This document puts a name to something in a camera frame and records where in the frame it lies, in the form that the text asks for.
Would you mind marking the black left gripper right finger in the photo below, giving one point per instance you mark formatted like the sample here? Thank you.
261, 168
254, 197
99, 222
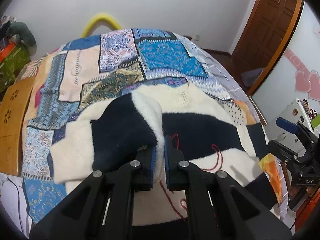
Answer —
218, 207

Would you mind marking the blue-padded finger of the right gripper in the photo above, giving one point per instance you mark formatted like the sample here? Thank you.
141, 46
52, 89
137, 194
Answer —
287, 125

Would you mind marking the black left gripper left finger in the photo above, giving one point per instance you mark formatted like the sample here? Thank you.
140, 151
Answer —
101, 206

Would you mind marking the cream and navy knit sweater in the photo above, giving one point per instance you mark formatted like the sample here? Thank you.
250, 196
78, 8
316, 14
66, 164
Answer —
108, 133

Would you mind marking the orange yellow blanket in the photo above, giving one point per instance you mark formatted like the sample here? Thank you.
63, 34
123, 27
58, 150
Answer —
268, 162

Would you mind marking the brown wooden door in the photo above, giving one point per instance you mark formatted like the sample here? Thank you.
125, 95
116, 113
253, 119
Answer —
264, 32

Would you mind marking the wooden lap desk board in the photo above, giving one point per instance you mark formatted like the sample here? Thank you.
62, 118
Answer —
13, 109

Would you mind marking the blue patchwork bedspread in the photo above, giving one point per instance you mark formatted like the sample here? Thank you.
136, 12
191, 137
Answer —
101, 67

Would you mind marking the green patterned storage bag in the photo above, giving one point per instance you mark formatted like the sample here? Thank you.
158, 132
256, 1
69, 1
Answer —
12, 65

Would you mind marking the orange box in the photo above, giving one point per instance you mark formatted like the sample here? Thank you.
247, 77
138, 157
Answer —
6, 51

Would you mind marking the yellow curved bed headboard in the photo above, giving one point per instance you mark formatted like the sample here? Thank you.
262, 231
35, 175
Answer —
100, 19

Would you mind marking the grey plush toy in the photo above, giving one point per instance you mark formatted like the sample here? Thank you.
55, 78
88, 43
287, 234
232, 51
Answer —
19, 33

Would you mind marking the pink heart wall decal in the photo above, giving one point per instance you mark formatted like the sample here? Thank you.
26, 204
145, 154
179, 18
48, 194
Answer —
305, 81

